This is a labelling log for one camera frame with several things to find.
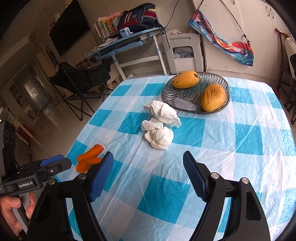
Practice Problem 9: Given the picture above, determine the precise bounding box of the white tissue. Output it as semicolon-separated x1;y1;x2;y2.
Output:
144;100;182;128
141;118;174;150

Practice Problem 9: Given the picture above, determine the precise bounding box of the person's left hand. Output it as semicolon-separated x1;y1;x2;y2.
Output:
1;192;38;236

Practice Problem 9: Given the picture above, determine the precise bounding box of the blue white checkered tablecloth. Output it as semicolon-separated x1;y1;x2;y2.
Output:
54;75;296;241

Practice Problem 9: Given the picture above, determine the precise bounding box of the dark glass fruit plate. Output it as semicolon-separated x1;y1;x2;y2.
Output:
161;72;230;114

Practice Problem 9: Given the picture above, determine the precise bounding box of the speckled yellow mango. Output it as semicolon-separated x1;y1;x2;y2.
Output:
201;83;226;112

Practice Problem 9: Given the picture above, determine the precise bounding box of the yellow mango with dark spot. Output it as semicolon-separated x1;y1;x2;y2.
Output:
172;71;199;89

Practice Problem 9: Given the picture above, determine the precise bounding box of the black folding camp chair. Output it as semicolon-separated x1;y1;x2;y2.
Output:
49;60;112;121

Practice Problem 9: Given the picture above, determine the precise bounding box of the blue white study desk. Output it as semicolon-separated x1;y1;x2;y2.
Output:
81;27;168;80

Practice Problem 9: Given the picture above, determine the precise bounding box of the colourful hanging fabric bag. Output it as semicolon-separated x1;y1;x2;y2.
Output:
189;9;254;67

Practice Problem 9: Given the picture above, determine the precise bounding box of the black folded chair with clothes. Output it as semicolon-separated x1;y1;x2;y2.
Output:
275;28;295;113

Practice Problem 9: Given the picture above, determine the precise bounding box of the row of books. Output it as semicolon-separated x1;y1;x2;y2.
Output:
93;13;122;40

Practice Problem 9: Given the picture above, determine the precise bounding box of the white cabinet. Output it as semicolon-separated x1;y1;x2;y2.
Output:
193;1;290;80

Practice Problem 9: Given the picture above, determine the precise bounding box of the dark blue backpack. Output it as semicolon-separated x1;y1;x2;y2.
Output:
117;3;159;33

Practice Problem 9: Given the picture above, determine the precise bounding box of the black wall television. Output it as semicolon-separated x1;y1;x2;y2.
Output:
49;1;91;56

